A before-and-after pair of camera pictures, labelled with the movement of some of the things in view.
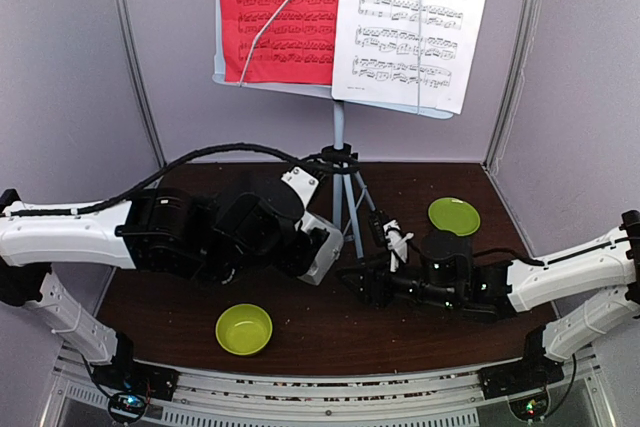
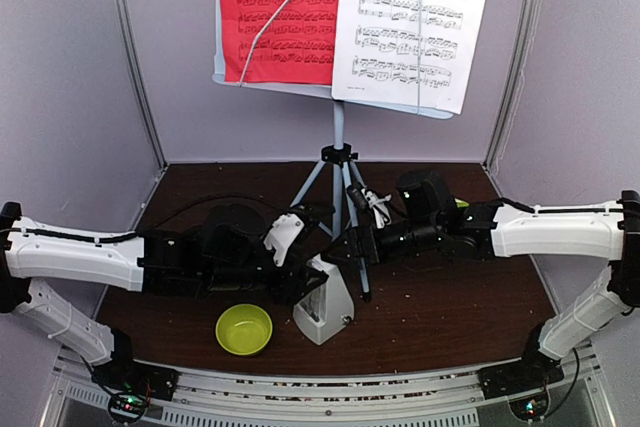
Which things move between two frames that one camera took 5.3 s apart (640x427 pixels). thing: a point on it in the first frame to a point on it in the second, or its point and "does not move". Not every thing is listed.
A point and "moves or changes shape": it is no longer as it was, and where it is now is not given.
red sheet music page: [299, 46] does not move
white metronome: [328, 252] moves or changes shape
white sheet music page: [376, 50] does not move
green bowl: [243, 329] does not move
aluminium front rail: [431, 397] does not move
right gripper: [371, 277] to [354, 240]
